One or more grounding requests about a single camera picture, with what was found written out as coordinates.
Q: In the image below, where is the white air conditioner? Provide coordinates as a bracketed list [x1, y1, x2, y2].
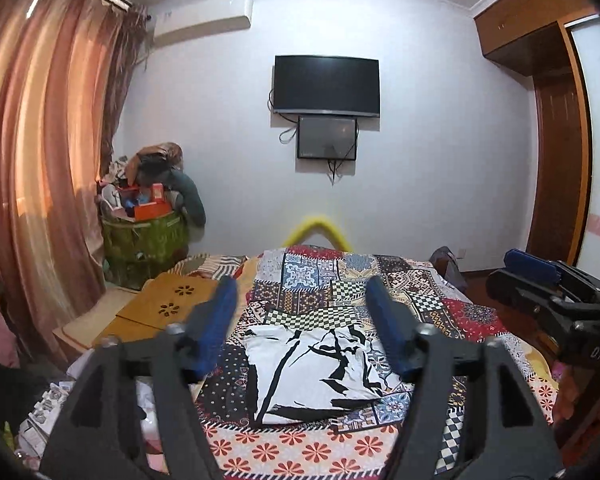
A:
[150, 0, 253, 51]

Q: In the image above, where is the orange box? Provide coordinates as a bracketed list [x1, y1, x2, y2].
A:
[132, 184, 172, 221]

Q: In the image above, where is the brown patterned cloth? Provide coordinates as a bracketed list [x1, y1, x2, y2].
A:
[130, 142, 185, 173]

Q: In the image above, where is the grey backpack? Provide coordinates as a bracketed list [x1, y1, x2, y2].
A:
[430, 246, 466, 291]

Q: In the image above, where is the dark green garment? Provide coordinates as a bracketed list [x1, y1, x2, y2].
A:
[167, 170, 207, 228]

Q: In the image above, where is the grey checked bed sheet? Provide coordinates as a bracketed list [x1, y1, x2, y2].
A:
[17, 380, 78, 461]

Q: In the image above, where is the brown wooden wardrobe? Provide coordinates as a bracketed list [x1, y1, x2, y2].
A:
[472, 0, 600, 281]

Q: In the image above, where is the wooden lap desk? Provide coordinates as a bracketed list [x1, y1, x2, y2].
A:
[92, 268, 220, 348]

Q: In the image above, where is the black and white shirt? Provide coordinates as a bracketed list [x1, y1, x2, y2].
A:
[242, 322, 388, 428]

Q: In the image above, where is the striped patterned cloth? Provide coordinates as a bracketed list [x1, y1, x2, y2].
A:
[177, 254, 248, 281]

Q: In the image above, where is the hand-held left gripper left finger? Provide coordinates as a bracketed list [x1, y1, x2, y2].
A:
[37, 276, 240, 480]

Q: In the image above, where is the orange brown curtain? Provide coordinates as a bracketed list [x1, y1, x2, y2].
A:
[0, 0, 148, 371]

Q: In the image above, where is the beige flat board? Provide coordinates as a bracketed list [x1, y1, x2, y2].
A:
[52, 287, 146, 356]

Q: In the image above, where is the small black wall monitor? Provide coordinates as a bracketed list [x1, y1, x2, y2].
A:
[296, 115, 359, 161]

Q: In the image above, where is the yellow foam hoop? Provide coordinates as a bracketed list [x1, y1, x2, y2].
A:
[286, 216, 352, 251]

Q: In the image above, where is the black wall television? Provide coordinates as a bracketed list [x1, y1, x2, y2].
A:
[273, 55, 381, 118]

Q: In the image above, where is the dark cloth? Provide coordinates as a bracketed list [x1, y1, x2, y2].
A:
[0, 350, 71, 431]

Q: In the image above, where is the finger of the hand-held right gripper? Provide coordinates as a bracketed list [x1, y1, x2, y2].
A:
[486, 268, 582, 331]
[502, 247, 600, 291]

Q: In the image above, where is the green laundry basket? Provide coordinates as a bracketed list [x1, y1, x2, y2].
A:
[101, 210, 190, 291]

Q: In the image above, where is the patchwork printed blanket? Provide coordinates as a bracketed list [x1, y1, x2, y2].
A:
[190, 244, 561, 480]

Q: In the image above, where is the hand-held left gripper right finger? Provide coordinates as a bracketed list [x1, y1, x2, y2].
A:
[366, 275, 565, 480]

